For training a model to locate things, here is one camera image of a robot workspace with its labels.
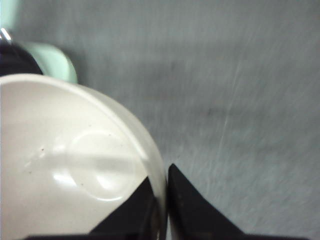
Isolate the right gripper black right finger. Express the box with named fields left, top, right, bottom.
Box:
left=167, top=164, right=301, bottom=240

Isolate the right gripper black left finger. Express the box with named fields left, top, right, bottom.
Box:
left=26, top=177, right=157, bottom=240

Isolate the beige ribbed ceramic bowl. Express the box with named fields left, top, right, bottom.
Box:
left=0, top=74, right=167, bottom=240

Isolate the mint green breakfast maker base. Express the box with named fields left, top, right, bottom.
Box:
left=0, top=0, right=78, bottom=84

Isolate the black round frying pan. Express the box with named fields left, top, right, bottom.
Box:
left=0, top=27, right=44, bottom=77

